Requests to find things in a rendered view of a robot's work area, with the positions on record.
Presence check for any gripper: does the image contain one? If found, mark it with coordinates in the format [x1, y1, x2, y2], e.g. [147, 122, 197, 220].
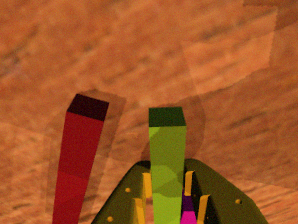
[91, 158, 269, 224]

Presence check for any magenta rod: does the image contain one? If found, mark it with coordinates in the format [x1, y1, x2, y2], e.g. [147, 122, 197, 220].
[180, 190, 197, 224]

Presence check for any red rod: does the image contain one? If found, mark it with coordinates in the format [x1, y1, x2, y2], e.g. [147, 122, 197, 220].
[52, 94, 109, 224]

